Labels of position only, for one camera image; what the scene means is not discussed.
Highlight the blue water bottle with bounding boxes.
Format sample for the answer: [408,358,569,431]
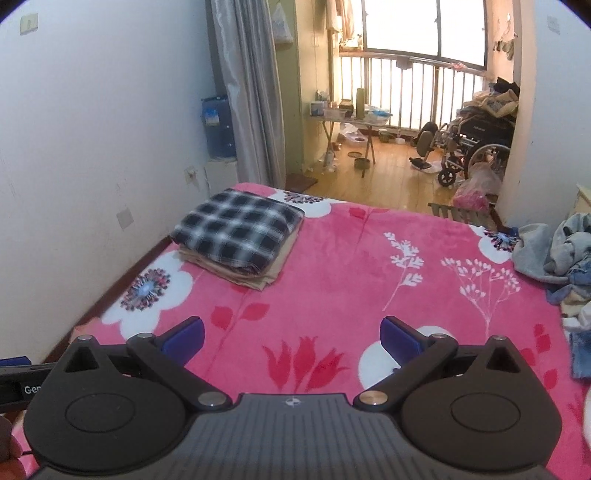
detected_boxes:
[201,95,238,160]

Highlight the black white plaid pants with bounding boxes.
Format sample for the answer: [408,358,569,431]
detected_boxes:
[170,188,305,275]

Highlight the beige folded clothes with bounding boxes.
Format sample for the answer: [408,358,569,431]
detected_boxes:
[178,226,303,291]

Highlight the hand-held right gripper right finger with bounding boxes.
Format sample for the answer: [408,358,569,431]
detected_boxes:
[353,316,532,409]

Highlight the grey curtain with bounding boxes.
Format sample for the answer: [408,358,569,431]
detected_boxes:
[205,0,287,188]

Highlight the pile of mixed clothes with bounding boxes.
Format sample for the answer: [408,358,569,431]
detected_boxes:
[545,212,591,330]

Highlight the person's left hand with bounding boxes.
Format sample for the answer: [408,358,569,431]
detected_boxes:
[0,415,27,480]

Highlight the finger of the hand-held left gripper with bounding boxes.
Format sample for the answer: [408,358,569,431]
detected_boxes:
[0,356,58,378]

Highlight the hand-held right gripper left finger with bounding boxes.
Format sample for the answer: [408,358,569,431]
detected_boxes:
[55,316,233,407]

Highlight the pink floral blanket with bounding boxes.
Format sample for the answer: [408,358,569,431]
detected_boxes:
[9,182,591,480]

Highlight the hanging clothes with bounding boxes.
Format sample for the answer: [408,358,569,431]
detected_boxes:
[325,0,358,47]

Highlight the folding table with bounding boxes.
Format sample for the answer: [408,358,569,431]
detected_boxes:
[308,111,393,178]

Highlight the wheelchair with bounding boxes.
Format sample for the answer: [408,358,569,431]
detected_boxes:
[409,113,515,188]

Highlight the balcony railing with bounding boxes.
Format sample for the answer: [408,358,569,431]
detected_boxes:
[339,51,490,139]

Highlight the grey sweatshirt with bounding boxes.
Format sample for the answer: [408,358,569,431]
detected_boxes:
[512,223,566,283]

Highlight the clothes heap on wheelchair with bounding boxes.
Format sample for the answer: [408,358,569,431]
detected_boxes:
[462,78,520,123]

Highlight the hanging plastic bag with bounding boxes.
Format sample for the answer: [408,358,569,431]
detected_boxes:
[270,2,293,44]

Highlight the wooden slatted stool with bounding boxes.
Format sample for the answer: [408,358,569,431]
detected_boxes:
[428,202,498,232]

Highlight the pink plastic bag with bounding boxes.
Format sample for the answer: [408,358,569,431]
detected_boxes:
[452,161,502,213]

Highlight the dark doormat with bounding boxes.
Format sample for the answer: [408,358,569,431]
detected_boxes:
[285,173,319,192]

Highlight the blue denim garment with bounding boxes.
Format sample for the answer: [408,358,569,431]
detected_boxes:
[569,330,591,380]

